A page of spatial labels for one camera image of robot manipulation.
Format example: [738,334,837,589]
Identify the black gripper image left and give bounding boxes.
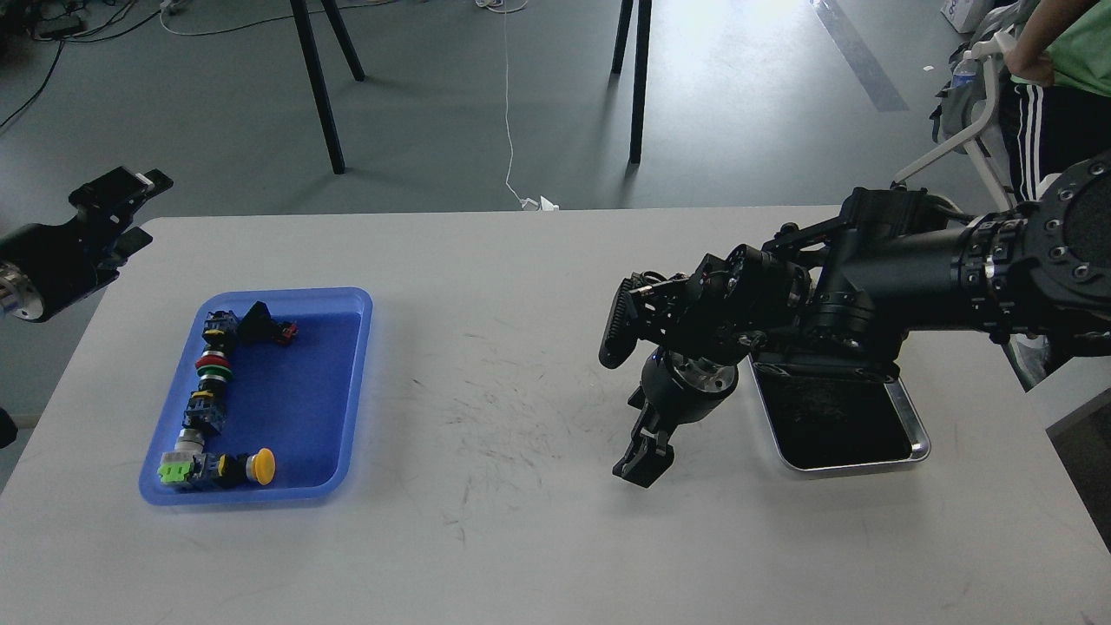
[1,168,174,323]

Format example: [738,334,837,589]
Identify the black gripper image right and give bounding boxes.
[612,347,739,488]

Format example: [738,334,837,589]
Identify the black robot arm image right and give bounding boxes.
[599,153,1108,488]

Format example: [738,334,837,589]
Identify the silver metal tray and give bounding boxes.
[753,365,932,478]

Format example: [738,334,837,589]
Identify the blue plastic tray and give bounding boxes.
[138,288,373,506]

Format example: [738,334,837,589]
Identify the person's hand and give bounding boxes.
[1004,43,1055,88]

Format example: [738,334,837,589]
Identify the red green push buttons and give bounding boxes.
[194,349,233,381]

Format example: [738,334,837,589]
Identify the yellow mushroom push button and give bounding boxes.
[217,447,276,488]

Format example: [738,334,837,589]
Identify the black stand leg left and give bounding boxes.
[289,1,366,175]

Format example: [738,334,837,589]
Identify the black stand leg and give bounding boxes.
[289,1,366,175]
[610,0,654,165]

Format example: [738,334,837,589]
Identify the black stand leg right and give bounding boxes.
[610,0,654,165]

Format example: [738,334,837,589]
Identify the white office chair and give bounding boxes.
[891,27,1015,211]

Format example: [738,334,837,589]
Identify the plastic water bottle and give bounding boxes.
[949,49,979,90]

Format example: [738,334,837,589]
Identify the person in green shirt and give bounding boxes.
[997,1,1110,202]

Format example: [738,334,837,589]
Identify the black red switch part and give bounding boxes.
[237,301,299,345]

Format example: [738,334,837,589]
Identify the black floor cables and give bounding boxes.
[0,0,174,135]

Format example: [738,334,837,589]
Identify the green terminal switch block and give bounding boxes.
[156,430,206,491]

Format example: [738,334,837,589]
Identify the white cable on floor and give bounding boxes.
[476,0,561,212]

